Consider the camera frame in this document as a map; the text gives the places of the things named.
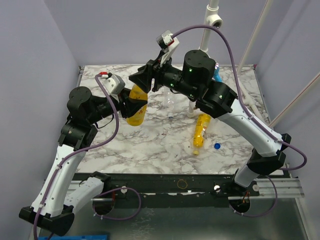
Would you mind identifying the small clear bottle white cap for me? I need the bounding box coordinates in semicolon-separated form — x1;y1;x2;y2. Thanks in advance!
163;87;176;119

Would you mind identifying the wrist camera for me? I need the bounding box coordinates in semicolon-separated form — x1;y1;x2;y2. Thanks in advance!
100;71;126;96
156;30;180;67

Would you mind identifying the blue bottle cap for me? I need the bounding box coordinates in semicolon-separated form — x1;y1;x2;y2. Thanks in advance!
214;143;221;150

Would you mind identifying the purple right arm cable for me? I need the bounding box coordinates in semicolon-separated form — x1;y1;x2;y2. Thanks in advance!
171;24;308;218

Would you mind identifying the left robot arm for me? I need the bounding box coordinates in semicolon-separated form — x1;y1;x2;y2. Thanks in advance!
19;86;148;240

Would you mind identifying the blue tray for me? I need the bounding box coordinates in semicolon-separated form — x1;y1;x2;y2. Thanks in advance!
38;234;110;240

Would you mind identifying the blue plastic faucet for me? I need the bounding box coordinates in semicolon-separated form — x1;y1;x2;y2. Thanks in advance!
212;62;223;83

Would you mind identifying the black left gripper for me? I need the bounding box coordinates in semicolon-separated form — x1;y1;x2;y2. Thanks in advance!
88;86;147;124

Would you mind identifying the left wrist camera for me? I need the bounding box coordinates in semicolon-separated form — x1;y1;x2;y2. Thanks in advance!
100;71;126;96

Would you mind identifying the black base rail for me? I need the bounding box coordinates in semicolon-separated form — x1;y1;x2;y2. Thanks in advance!
69;171;261;208

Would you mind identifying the yellow bottle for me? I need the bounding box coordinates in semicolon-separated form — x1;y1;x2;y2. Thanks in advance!
192;113;211;156
126;84;148;127

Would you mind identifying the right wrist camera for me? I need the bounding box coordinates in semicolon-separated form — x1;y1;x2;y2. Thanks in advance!
156;30;180;67

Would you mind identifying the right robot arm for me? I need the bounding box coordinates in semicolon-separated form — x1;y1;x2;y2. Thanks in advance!
129;50;291;196

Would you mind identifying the white PVC pipe frame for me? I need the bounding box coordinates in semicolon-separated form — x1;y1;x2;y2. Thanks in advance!
186;0;320;126

